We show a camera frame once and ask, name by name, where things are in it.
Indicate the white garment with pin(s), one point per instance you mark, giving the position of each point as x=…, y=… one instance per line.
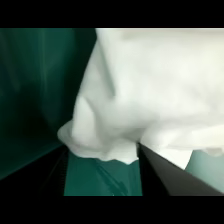
x=150, y=93

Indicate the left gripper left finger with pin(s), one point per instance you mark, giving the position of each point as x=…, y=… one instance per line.
x=40, y=176

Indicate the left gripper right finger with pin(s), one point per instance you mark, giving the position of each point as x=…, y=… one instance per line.
x=166, y=176

